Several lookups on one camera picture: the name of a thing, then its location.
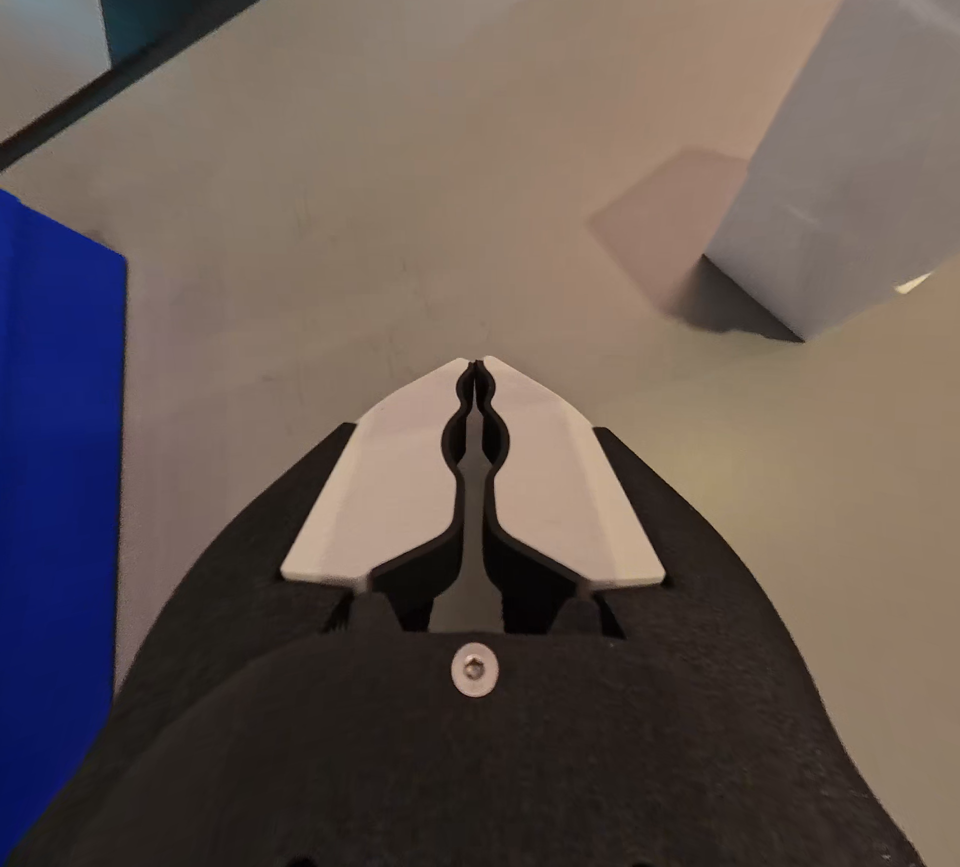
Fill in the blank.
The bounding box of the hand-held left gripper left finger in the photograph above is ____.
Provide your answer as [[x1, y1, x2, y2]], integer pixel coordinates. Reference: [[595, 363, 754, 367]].
[[279, 357, 478, 634]]

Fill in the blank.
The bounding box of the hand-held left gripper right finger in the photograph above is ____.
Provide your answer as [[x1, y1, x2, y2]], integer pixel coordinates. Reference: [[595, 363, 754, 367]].
[[477, 355, 667, 634]]

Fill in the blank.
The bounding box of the blue plastic bin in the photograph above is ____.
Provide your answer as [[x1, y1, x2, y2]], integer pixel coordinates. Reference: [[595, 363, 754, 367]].
[[0, 188, 129, 842]]

